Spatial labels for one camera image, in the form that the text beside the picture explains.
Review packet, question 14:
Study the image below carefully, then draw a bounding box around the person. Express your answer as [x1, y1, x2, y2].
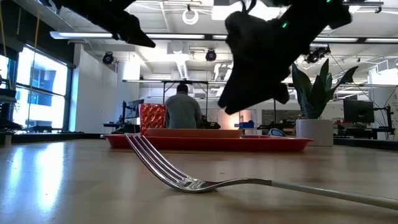
[164, 83, 203, 129]

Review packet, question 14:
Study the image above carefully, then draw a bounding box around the black monitor with stand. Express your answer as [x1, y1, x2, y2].
[343, 99, 375, 124]

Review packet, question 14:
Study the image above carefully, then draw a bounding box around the white hanging duct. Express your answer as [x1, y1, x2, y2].
[167, 40, 190, 81]

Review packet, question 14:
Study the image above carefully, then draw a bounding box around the black monitor on arm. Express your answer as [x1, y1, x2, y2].
[123, 98, 146, 125]

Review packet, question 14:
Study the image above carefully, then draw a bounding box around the white plant pot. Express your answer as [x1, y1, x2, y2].
[295, 119, 334, 147]

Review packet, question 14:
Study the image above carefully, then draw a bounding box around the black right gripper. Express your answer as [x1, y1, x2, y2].
[217, 11, 299, 115]

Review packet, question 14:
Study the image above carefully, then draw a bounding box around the black ceiling spotlight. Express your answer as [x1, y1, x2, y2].
[303, 46, 331, 65]

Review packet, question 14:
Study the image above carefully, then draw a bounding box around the green snake plant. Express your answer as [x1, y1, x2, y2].
[291, 58, 359, 120]

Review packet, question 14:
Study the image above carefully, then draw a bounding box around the white cable ring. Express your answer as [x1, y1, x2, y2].
[182, 7, 200, 26]

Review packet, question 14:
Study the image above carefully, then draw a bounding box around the large window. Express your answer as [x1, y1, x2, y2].
[12, 46, 70, 131]

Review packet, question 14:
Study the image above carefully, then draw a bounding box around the black device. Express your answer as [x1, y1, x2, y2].
[200, 120, 221, 130]

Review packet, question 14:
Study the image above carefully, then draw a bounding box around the metal fork orange-tipped handle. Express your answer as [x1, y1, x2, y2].
[124, 133, 398, 211]

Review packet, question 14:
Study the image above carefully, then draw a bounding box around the black tall table frame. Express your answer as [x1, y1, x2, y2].
[162, 80, 210, 125]

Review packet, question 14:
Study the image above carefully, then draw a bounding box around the orange textured cup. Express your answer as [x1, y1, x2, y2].
[138, 103, 167, 137]

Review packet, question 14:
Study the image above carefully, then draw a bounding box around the red plastic tray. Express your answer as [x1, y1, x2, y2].
[104, 133, 314, 152]

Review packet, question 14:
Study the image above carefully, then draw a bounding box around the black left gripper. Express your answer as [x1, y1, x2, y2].
[51, 0, 157, 49]

